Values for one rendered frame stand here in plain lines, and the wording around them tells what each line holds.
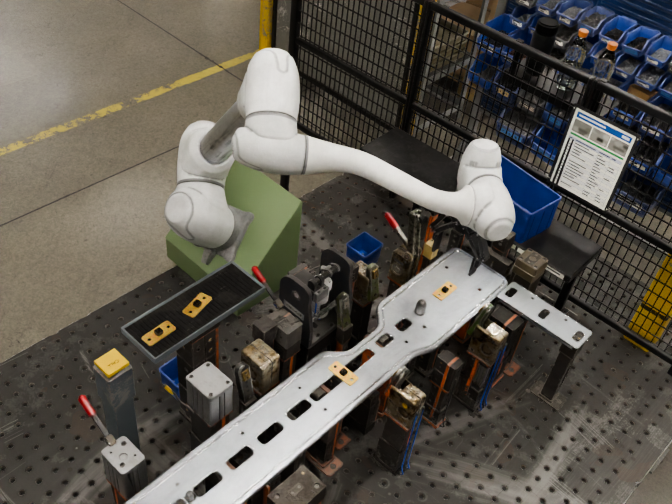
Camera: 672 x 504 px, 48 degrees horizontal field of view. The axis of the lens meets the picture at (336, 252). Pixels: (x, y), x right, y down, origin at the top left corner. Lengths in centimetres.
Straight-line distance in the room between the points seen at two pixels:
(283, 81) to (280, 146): 17
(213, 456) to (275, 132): 81
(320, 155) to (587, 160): 99
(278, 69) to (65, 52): 365
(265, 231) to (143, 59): 301
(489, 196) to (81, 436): 134
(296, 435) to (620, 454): 107
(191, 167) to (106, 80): 278
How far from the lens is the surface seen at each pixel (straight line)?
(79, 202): 420
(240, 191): 263
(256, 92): 195
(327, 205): 307
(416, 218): 231
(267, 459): 194
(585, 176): 260
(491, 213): 189
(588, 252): 264
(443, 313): 231
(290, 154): 190
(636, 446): 261
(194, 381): 194
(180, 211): 240
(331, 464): 229
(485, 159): 200
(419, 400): 203
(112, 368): 192
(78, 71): 529
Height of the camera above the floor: 265
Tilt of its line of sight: 43 degrees down
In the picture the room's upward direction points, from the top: 8 degrees clockwise
